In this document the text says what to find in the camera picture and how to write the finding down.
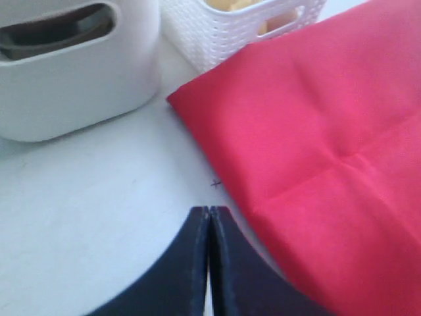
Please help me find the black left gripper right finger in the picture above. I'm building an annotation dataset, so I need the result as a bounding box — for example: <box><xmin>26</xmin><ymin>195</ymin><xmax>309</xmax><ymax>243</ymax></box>
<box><xmin>209</xmin><ymin>207</ymin><xmax>331</xmax><ymax>316</ymax></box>

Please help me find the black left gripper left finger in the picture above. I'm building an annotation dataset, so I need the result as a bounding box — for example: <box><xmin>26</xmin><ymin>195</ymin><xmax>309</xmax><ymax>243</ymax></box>
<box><xmin>89</xmin><ymin>207</ymin><xmax>209</xmax><ymax>316</ymax></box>

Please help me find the red table cloth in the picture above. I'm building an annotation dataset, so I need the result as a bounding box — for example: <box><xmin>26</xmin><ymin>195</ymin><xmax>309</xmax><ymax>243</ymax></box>
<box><xmin>168</xmin><ymin>1</ymin><xmax>420</xmax><ymax>315</ymax></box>

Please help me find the yellow cheese wedge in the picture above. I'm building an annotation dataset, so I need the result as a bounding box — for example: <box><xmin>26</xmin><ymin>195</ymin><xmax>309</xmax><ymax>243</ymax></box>
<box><xmin>205</xmin><ymin>0</ymin><xmax>260</xmax><ymax>12</ymax></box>

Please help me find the cream plastic storage bin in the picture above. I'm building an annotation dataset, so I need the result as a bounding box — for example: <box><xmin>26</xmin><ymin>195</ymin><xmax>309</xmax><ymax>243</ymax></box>
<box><xmin>1</xmin><ymin>1</ymin><xmax>160</xmax><ymax>142</ymax></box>

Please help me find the white perforated plastic basket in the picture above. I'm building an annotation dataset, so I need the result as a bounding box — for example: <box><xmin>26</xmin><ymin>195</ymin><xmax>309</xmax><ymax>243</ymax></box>
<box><xmin>159</xmin><ymin>1</ymin><xmax>325</xmax><ymax>72</ymax></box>

